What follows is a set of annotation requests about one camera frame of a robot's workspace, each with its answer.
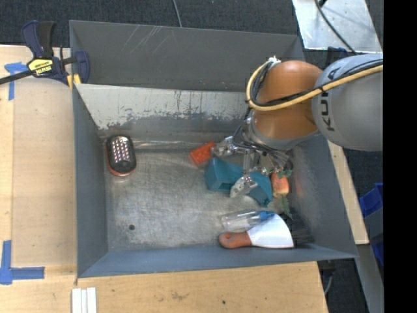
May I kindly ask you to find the orange toy brick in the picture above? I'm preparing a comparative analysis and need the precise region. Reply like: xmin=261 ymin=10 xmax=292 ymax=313
xmin=190 ymin=141 xmax=217 ymax=167

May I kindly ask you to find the teal plastic block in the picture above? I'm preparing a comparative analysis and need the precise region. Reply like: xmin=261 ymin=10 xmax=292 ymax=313
xmin=203 ymin=156 xmax=274 ymax=208

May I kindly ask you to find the clear plastic bottle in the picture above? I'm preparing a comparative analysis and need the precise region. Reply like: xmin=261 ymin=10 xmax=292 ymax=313
xmin=220 ymin=209 xmax=276 ymax=233

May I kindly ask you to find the grey metal bin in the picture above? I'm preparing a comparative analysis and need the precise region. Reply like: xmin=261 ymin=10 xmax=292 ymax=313
xmin=68 ymin=20 xmax=360 ymax=278

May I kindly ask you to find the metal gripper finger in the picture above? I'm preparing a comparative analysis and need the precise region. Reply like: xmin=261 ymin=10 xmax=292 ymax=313
xmin=212 ymin=136 xmax=237 ymax=158
xmin=229 ymin=173 xmax=259 ymax=199

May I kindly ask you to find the red toy fruit with leaves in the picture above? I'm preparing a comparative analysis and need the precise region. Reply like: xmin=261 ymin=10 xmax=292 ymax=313
xmin=270 ymin=171 xmax=295 ymax=221

